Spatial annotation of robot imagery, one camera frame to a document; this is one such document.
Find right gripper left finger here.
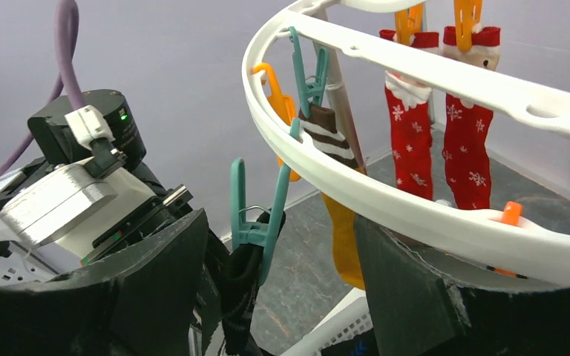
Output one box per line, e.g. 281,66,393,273
0,209,209,355

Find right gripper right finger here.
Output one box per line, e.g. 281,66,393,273
354,216,570,355

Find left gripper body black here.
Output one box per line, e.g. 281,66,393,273
187,230,229,355

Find black sock white stripes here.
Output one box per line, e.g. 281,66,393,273
220,210,287,356

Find black sock blue accents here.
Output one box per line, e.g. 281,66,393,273
321,329,379,356

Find white round sock hanger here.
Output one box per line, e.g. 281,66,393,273
243,1,570,286

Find teal clothes peg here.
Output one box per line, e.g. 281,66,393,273
287,26,330,119
229,117,301,287

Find white plastic perforated basket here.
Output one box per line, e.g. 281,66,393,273
282,289,373,356

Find orange clothes peg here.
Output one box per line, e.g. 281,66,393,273
486,201,527,279
453,0,482,53
253,62,296,126
395,4,424,45

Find mustard yellow striped sock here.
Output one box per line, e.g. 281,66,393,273
298,103,367,291

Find red snowflake christmas sock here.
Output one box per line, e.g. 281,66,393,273
384,70,433,200

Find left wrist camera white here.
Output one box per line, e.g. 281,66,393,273
0,99,191,256

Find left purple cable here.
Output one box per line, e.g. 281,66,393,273
0,0,88,194

